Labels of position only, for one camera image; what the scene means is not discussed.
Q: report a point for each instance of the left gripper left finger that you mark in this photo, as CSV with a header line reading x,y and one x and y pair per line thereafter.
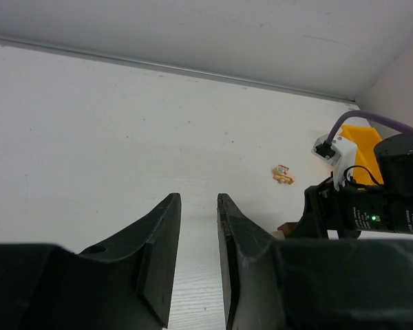
x,y
122,282

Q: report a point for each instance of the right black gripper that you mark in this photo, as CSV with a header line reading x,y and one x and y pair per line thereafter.
x,y
350,211

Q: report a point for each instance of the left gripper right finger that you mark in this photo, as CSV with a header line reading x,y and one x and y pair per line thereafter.
x,y
311,283

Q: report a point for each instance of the brown wood block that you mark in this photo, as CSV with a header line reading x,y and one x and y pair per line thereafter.
x,y
287,228

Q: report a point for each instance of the yellow plastic bin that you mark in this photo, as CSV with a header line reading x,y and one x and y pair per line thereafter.
x,y
366,138

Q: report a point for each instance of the wooden helicopter toy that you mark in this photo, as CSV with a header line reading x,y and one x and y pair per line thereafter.
x,y
281,174

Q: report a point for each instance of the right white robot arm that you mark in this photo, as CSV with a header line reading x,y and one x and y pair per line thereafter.
x,y
394,156

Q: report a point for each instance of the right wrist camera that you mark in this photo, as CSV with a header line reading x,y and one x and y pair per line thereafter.
x,y
341,154

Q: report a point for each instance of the aluminium table frame rail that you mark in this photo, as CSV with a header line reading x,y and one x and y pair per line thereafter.
x,y
6,41

